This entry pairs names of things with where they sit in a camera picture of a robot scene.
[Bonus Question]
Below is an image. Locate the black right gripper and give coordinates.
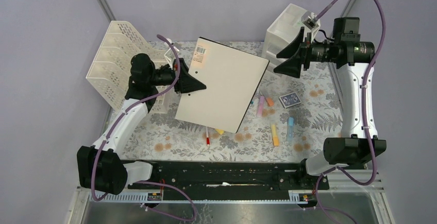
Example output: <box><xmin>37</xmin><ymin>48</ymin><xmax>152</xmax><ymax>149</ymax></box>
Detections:
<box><xmin>274</xmin><ymin>27</ymin><xmax>339</xmax><ymax>78</ymax></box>

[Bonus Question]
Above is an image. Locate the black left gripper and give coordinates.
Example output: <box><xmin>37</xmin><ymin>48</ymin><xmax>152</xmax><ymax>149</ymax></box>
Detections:
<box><xmin>148</xmin><ymin>58</ymin><xmax>207</xmax><ymax>94</ymax></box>

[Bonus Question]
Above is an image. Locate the white plastic drawer organizer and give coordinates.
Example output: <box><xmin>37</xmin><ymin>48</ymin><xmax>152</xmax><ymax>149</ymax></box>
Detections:
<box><xmin>261</xmin><ymin>4</ymin><xmax>321</xmax><ymax>73</ymax></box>

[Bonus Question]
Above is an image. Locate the white binder folder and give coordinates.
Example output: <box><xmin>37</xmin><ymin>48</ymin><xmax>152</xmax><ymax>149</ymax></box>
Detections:
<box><xmin>175</xmin><ymin>37</ymin><xmax>269</xmax><ymax>133</ymax></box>

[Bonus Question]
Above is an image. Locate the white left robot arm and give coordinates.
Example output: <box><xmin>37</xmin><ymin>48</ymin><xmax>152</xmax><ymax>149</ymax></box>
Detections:
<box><xmin>77</xmin><ymin>53</ymin><xmax>207</xmax><ymax>201</ymax></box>

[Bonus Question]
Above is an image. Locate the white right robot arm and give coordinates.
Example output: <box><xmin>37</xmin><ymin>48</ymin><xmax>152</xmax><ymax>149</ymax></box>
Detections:
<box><xmin>274</xmin><ymin>17</ymin><xmax>386</xmax><ymax>189</ymax></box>

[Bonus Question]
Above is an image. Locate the blue playing card box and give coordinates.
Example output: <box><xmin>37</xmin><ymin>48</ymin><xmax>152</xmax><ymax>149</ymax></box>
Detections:
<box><xmin>278</xmin><ymin>92</ymin><xmax>301</xmax><ymax>109</ymax></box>

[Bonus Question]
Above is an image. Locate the red marker pen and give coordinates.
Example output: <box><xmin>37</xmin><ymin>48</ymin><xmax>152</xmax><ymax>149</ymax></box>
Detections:
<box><xmin>205</xmin><ymin>127</ymin><xmax>210</xmax><ymax>146</ymax></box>

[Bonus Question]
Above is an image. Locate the floral patterned table mat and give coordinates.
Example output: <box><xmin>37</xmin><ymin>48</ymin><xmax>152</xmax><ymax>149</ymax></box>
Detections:
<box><xmin>99</xmin><ymin>41</ymin><xmax>356</xmax><ymax>164</ymax></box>

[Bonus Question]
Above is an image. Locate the blue highlighter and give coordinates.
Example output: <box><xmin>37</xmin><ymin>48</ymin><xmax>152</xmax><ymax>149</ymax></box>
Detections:
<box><xmin>286</xmin><ymin>117</ymin><xmax>294</xmax><ymax>144</ymax></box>

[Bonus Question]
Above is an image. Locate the white perforated file rack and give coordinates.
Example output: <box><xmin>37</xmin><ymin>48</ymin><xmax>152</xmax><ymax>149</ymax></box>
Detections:
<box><xmin>86</xmin><ymin>21</ymin><xmax>169</xmax><ymax>112</ymax></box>

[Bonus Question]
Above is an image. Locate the yellow orange highlighter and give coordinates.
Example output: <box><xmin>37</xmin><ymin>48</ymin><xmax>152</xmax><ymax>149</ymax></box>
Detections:
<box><xmin>270</xmin><ymin>123</ymin><xmax>280</xmax><ymax>147</ymax></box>

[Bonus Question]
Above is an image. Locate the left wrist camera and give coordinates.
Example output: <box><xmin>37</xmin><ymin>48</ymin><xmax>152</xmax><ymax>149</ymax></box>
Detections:
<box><xmin>164</xmin><ymin>43</ymin><xmax>181</xmax><ymax>66</ymax></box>

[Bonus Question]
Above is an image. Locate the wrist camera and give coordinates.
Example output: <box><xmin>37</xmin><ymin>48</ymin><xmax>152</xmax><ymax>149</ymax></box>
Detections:
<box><xmin>301</xmin><ymin>11</ymin><xmax>320</xmax><ymax>30</ymax></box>
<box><xmin>164</xmin><ymin>43</ymin><xmax>181</xmax><ymax>66</ymax></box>

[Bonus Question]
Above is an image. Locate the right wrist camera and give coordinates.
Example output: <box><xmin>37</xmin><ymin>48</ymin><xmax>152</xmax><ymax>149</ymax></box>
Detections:
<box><xmin>301</xmin><ymin>11</ymin><xmax>320</xmax><ymax>30</ymax></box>

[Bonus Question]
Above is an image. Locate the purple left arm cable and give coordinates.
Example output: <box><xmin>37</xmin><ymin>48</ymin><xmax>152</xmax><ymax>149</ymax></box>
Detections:
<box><xmin>89</xmin><ymin>34</ymin><xmax>199</xmax><ymax>222</ymax></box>

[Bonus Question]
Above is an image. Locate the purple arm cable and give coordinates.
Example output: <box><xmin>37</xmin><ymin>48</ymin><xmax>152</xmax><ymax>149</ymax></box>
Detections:
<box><xmin>304</xmin><ymin>0</ymin><xmax>387</xmax><ymax>224</ymax></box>
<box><xmin>89</xmin><ymin>34</ymin><xmax>199</xmax><ymax>222</ymax></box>

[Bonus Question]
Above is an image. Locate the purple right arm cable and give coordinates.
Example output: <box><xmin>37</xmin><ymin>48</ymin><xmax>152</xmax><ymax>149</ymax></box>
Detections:
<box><xmin>304</xmin><ymin>0</ymin><xmax>387</xmax><ymax>224</ymax></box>

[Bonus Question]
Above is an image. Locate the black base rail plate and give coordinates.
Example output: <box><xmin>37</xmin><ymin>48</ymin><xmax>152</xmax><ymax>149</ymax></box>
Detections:
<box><xmin>128</xmin><ymin>160</ymin><xmax>330</xmax><ymax>203</ymax></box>

